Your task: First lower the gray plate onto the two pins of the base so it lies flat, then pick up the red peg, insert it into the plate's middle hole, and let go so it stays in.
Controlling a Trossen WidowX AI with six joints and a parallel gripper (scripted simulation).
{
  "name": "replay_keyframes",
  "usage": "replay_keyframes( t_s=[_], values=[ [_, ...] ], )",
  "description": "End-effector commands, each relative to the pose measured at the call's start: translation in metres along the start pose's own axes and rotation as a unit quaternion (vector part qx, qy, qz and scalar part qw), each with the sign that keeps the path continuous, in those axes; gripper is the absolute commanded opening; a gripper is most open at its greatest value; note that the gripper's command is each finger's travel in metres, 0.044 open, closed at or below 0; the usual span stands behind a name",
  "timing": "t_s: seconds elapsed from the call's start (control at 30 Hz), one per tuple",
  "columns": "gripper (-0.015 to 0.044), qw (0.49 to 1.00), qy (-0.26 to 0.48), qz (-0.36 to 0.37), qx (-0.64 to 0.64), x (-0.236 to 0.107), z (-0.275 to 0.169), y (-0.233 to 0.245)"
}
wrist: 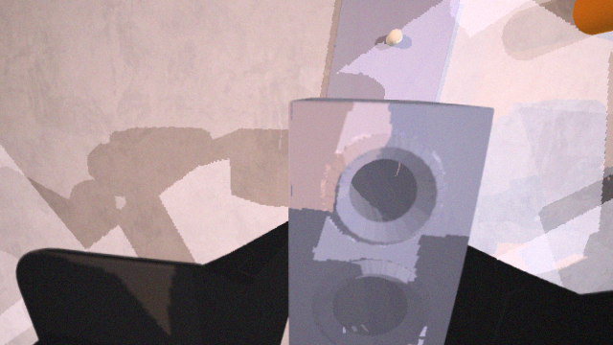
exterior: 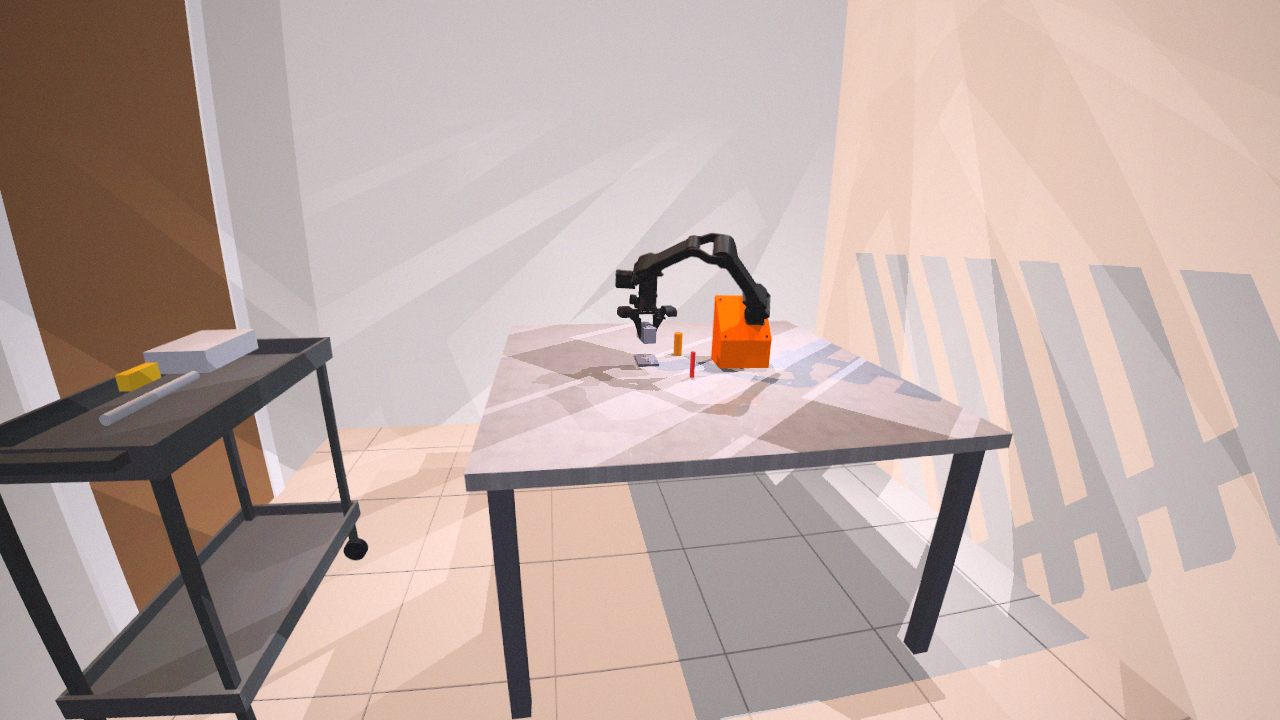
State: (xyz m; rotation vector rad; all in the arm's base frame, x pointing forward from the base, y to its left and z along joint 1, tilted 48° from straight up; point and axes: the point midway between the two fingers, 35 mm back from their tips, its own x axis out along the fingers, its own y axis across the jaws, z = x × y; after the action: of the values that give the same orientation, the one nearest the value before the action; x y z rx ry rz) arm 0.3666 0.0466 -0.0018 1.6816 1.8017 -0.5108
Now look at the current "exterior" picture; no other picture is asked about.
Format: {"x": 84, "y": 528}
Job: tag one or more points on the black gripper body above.
{"x": 647, "y": 304}

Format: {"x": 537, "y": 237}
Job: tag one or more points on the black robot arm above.
{"x": 724, "y": 254}

